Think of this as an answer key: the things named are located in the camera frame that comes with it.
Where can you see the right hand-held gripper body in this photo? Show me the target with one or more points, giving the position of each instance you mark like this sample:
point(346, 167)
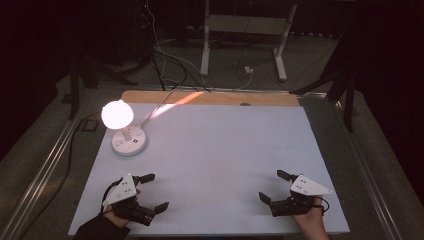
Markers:
point(308, 187)

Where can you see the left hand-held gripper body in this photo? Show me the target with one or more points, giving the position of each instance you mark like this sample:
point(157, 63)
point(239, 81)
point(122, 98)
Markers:
point(123, 192)

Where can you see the white desk lamp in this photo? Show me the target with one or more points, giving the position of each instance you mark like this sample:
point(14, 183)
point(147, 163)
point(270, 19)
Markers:
point(129, 146)

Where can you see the person's left hand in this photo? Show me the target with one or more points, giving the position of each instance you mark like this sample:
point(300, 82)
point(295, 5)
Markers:
point(116, 219)

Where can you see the person's right hand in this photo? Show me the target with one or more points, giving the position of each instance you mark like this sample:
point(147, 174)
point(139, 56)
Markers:
point(311, 220)

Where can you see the white table mat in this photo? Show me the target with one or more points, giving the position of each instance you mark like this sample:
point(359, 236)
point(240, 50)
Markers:
point(216, 160)

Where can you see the black floor box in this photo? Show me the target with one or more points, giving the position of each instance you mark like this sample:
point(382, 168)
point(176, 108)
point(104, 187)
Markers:
point(89, 125)

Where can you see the black stand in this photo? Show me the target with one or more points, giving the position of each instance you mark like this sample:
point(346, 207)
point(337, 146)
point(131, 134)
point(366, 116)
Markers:
point(343, 83)
point(77, 76)

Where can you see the white power adapter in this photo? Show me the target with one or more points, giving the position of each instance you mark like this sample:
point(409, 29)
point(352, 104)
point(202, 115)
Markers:
point(249, 69)

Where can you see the metal floor rail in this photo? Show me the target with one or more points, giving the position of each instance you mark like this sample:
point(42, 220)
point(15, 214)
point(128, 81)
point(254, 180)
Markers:
point(40, 173)
point(366, 173)

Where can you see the white metal stand frame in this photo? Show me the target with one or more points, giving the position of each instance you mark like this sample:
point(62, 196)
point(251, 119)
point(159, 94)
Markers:
point(246, 24)

